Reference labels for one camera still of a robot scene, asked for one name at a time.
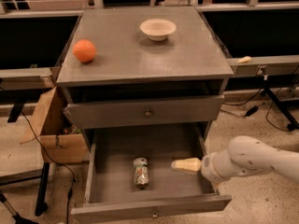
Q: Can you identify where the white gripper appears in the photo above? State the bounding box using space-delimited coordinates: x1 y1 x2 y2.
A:
171 150 232 183

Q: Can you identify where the crushed green 7up can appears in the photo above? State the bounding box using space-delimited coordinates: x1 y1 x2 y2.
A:
134 158 150 189

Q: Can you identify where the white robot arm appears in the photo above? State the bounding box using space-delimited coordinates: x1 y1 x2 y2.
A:
171 136 299 183

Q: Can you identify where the grey upper drawer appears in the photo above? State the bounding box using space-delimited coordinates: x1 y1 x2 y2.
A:
67 95 224 129

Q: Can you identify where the open grey middle drawer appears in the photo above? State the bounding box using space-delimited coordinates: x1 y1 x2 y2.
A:
71 124 232 224

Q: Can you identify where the grey wooden drawer cabinet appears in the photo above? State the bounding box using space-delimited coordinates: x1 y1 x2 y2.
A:
56 6 235 151

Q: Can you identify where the black table leg right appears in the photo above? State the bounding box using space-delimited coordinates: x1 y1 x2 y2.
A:
263 87 299 131

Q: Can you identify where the black table leg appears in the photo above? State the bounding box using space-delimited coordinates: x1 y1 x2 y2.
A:
35 162 50 217
263 87 299 131

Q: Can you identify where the small cream foam piece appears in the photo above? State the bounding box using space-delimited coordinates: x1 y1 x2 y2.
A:
236 56 251 63

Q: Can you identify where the brown cardboard box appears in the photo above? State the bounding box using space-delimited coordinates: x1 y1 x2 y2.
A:
21 87 87 163

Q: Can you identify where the white paper bowl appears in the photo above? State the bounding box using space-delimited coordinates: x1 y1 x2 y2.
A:
140 19 177 41

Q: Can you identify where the orange fruit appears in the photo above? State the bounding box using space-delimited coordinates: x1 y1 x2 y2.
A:
73 39 96 63

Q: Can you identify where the black table leg left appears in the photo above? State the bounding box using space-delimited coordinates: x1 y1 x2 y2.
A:
35 162 50 217

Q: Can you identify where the black tripod leg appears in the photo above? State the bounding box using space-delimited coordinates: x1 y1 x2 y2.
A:
0 190 38 224

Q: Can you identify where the black power adapter cable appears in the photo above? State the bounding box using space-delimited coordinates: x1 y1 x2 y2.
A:
220 89 299 133

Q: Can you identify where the black floor cable left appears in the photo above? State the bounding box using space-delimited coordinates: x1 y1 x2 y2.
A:
20 109 77 224

